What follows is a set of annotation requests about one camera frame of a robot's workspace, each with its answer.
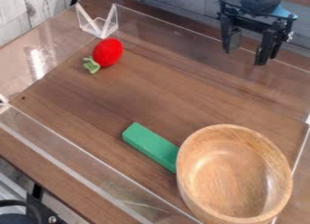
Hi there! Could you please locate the red plush strawberry toy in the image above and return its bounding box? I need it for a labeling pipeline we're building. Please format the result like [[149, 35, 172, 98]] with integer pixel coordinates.
[[82, 38, 122, 74]]

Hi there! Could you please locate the green rectangular block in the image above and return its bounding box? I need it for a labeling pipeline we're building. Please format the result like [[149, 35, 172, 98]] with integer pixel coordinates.
[[122, 122, 178, 173]]

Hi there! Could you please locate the clear acrylic left wall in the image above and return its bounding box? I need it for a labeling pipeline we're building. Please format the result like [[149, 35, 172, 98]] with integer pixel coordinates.
[[0, 6, 96, 105]]

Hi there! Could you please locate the clear acrylic wall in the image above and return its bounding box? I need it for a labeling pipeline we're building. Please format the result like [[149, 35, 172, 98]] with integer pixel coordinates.
[[0, 6, 96, 105], [113, 5, 310, 122], [0, 103, 201, 224]]

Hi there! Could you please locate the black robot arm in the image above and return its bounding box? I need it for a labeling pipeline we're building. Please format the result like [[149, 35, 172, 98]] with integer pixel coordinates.
[[217, 0, 297, 65]]

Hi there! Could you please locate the wooden bowl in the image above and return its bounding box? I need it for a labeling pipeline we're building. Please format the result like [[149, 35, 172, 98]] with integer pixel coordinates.
[[174, 124, 292, 224]]

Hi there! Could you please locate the clear acrylic back wall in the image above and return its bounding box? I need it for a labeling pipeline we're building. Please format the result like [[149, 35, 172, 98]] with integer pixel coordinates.
[[113, 5, 310, 122]]

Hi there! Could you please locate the clear acrylic front wall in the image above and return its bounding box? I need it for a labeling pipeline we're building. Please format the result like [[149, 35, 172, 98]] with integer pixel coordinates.
[[0, 103, 201, 224]]

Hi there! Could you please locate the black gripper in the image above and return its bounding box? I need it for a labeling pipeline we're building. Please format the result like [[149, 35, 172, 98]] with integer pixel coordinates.
[[217, 0, 297, 65]]

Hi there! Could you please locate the black clamp with screw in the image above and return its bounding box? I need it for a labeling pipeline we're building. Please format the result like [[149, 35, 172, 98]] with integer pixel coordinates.
[[0, 185, 68, 224]]

